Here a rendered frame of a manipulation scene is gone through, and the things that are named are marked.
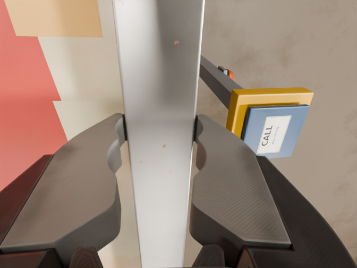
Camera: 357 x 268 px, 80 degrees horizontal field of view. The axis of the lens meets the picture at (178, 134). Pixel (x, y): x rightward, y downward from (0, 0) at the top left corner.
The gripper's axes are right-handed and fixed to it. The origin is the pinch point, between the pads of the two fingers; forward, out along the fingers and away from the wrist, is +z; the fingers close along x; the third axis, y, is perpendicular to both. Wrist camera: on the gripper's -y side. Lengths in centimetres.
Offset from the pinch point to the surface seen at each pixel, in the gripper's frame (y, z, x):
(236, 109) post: 8.1, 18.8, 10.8
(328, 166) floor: 116, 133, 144
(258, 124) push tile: 10.0, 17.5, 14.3
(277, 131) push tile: 11.4, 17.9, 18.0
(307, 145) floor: 91, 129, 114
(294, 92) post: 5.7, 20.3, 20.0
